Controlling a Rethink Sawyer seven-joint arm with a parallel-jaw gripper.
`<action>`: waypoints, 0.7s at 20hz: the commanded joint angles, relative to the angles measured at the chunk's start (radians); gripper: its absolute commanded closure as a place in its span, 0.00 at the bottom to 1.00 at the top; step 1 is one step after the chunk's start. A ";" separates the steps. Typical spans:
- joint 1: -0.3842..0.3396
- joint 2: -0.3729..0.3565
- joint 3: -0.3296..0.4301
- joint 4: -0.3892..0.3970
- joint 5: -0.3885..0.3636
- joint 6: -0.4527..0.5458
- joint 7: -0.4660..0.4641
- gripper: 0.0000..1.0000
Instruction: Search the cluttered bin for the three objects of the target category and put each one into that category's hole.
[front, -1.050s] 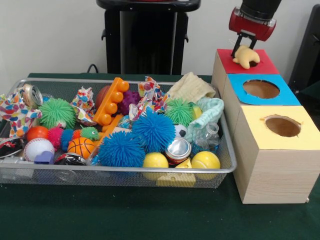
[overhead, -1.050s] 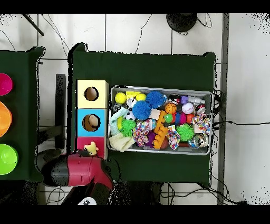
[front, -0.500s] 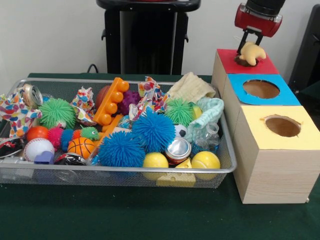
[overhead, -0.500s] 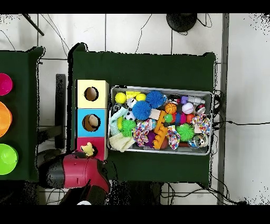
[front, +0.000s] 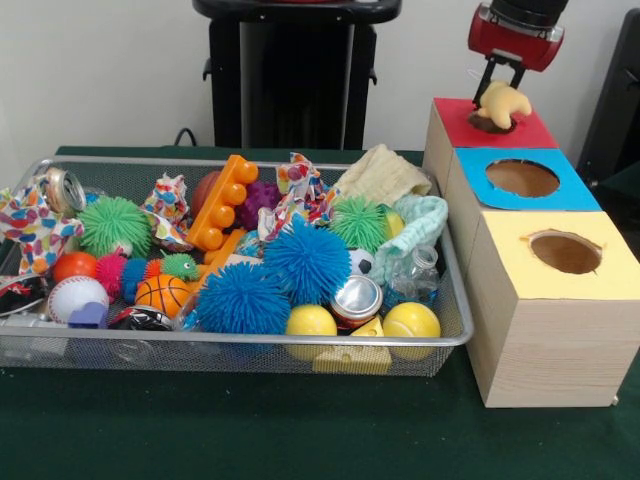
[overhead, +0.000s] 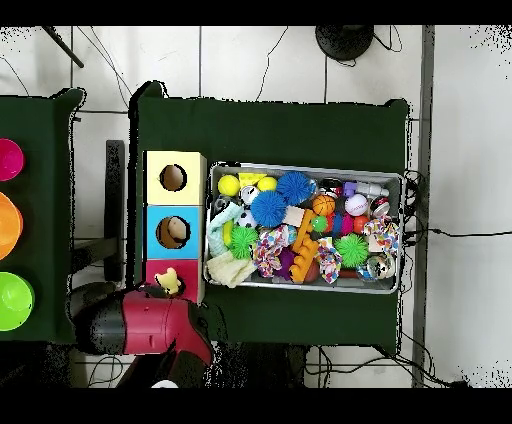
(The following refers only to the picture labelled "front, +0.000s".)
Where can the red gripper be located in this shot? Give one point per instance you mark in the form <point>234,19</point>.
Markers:
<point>515,42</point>

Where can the yellow plush duck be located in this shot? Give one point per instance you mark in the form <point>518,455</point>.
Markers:
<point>502,102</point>

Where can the cream knitted cloth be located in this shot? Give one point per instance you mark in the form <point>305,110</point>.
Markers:
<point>380,170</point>

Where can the mint knitted cloth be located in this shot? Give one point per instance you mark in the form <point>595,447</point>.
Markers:
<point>420,220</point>

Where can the green spiky ball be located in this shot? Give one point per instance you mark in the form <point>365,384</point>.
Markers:
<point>357,222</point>
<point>114,225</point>

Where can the wooden box with three holes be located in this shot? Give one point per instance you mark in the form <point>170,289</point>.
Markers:
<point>550,350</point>

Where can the silver mesh bin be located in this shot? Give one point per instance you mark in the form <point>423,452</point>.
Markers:
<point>250,352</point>

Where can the black upright panel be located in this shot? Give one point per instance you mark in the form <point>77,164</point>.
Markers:
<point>617,100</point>

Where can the dark green table cloth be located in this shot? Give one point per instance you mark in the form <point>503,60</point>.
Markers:
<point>627,195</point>
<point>250,430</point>

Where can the blue spiky ball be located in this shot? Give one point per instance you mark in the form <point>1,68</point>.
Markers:
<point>242,302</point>
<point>307,255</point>

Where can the orange plastic block toy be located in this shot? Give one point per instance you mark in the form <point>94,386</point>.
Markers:
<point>225,200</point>

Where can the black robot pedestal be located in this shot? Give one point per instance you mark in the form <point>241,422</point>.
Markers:
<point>295,75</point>

